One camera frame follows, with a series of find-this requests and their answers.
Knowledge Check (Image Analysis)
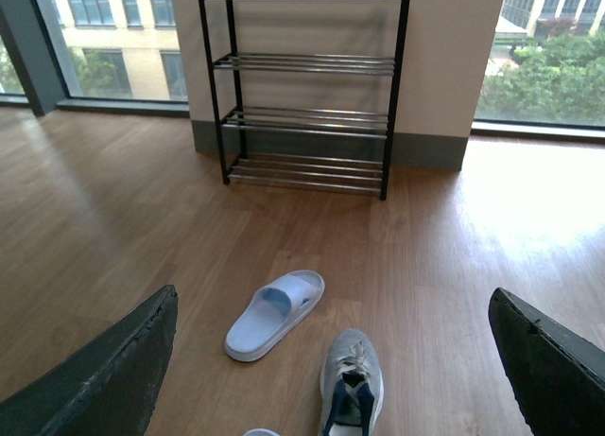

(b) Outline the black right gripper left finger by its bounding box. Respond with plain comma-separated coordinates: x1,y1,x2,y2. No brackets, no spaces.
1,285,179,435

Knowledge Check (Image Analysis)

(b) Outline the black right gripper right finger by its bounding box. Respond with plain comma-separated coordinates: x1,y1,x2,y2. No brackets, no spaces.
488,288,604,435

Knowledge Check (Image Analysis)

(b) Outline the light blue slipper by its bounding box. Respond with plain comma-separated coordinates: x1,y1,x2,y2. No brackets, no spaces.
242,427,280,436
224,270,325,362

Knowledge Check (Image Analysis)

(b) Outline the grey sneaker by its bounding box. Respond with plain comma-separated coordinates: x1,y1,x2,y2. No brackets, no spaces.
319,328,384,435

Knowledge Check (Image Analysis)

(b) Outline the black metal shoe rack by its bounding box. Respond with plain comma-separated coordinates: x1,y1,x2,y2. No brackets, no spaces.
198,0,410,200

